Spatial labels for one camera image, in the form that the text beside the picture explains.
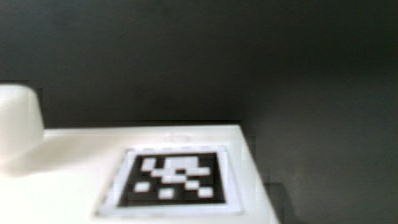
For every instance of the white drawer tray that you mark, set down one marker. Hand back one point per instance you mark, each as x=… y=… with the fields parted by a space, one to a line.
x=143 y=175

